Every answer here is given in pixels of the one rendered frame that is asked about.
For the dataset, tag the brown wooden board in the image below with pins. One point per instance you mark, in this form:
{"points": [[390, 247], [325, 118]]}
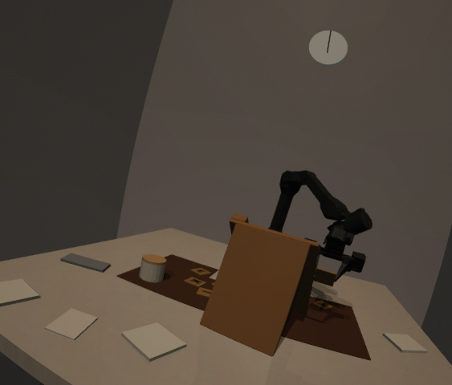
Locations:
{"points": [[264, 274]]}

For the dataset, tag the grey cylindrical canister with brown lid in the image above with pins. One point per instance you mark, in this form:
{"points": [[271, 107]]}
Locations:
{"points": [[152, 268]]}

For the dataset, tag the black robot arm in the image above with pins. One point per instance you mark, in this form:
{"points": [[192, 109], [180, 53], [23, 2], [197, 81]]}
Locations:
{"points": [[340, 232]]}

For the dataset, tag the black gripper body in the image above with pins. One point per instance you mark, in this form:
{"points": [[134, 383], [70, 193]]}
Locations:
{"points": [[333, 252]]}

